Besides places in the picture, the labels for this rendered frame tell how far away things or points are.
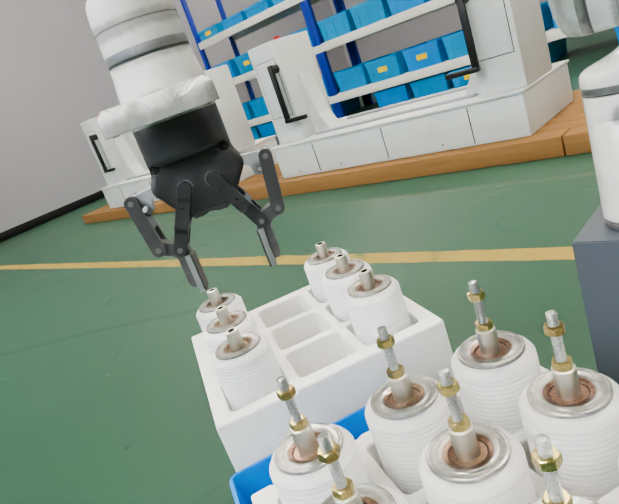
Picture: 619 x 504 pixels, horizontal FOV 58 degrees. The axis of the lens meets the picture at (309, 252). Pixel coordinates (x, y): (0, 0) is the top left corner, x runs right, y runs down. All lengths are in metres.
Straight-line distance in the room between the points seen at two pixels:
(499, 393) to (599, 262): 0.24
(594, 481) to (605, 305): 0.29
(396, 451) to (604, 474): 0.19
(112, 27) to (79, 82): 6.91
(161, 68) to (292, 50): 2.76
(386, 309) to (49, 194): 6.25
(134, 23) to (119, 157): 4.41
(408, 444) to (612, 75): 0.47
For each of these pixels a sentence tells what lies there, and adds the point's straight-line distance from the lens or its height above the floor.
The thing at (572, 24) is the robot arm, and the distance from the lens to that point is 0.75.
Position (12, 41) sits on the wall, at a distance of 7.23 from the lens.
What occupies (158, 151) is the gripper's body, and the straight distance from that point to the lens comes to 0.48.
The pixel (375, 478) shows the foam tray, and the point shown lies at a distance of 0.67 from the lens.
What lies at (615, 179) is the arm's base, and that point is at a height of 0.37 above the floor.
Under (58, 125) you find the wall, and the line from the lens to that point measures 7.15.
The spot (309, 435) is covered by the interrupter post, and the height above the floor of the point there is 0.27.
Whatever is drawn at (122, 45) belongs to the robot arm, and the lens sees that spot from 0.48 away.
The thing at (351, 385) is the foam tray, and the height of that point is 0.15.
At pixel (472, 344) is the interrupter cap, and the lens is 0.70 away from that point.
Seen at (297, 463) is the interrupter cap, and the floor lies 0.25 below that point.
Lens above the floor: 0.61
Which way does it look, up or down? 17 degrees down
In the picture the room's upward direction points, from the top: 20 degrees counter-clockwise
